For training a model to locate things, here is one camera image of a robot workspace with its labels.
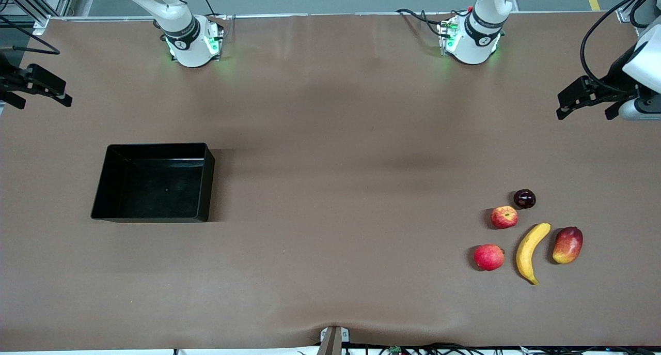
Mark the red yellow mango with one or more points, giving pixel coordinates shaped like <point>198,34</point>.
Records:
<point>567,245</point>

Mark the yellow banana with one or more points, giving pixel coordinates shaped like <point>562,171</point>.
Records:
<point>529,246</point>

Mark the red yellow striped apple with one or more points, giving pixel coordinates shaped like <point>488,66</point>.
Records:
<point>504,217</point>

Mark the dark purple plum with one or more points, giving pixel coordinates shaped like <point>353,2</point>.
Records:
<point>524,199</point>

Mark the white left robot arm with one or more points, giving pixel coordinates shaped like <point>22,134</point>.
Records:
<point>480,19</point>

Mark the aluminium frame with diagonal strut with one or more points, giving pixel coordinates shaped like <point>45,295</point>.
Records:
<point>31,3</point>

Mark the plain red round fruit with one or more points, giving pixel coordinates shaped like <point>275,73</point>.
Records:
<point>488,257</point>

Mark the aluminium frame corner rail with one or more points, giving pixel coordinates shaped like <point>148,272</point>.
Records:
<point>626,13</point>

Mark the black plastic box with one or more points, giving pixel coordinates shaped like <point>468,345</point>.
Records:
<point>155,189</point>

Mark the brown table mat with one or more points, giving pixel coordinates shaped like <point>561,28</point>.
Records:
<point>310,272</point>

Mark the metal table edge clamp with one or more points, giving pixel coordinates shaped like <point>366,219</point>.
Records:
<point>333,339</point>

